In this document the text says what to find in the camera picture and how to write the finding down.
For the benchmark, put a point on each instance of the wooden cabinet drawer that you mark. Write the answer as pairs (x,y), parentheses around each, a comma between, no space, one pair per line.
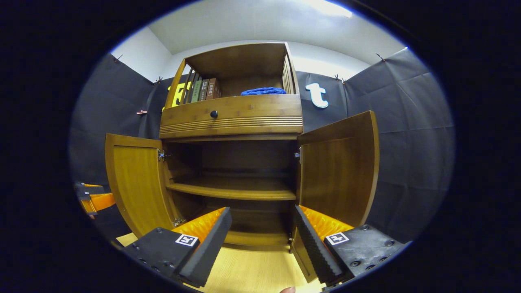
(252,112)

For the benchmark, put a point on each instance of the wooden cabinet door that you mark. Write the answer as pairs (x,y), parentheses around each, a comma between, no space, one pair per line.
(338,175)
(136,183)

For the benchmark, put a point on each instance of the reddish brown book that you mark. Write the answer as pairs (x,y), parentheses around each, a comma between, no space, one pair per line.
(213,88)

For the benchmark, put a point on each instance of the dark brown book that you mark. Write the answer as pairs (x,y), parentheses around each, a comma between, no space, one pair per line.
(203,90)

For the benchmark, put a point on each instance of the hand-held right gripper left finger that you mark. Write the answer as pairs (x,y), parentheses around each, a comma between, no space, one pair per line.
(209,246)

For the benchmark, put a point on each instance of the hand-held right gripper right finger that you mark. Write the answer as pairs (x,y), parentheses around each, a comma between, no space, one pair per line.
(315,248)

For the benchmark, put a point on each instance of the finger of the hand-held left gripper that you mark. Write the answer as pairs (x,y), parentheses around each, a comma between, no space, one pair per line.
(101,201)
(91,189)

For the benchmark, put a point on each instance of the green book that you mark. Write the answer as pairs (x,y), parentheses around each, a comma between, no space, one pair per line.
(196,91)

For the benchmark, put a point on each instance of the blue towel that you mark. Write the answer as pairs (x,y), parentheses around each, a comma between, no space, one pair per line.
(263,91)

